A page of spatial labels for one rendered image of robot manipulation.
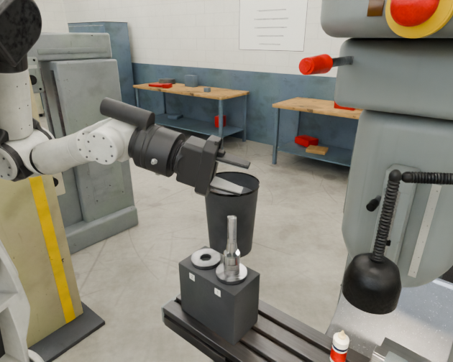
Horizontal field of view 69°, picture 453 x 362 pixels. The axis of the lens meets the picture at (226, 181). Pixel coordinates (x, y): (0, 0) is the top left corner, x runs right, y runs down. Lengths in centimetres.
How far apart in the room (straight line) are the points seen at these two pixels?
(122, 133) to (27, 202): 146
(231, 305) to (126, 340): 148
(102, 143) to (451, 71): 53
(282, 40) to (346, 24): 512
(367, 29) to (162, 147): 37
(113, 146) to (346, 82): 40
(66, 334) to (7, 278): 174
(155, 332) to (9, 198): 117
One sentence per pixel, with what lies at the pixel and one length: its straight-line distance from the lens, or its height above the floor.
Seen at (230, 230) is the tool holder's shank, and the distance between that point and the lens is 89.
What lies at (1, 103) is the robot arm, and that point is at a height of 161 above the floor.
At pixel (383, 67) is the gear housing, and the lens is 53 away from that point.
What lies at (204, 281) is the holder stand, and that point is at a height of 109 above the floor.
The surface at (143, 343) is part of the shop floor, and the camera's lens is 233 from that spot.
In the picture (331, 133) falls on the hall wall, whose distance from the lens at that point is 532.
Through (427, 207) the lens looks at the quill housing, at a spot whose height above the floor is 149.
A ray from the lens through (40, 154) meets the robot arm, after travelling 79.
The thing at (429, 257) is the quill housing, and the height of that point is 140.
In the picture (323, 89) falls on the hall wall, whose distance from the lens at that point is 528.
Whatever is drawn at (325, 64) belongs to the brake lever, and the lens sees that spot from 44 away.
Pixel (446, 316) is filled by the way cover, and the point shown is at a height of 99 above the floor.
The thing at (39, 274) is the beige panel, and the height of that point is 47.
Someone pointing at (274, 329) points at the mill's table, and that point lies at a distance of 111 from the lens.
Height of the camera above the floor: 173
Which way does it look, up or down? 24 degrees down
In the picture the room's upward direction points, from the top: straight up
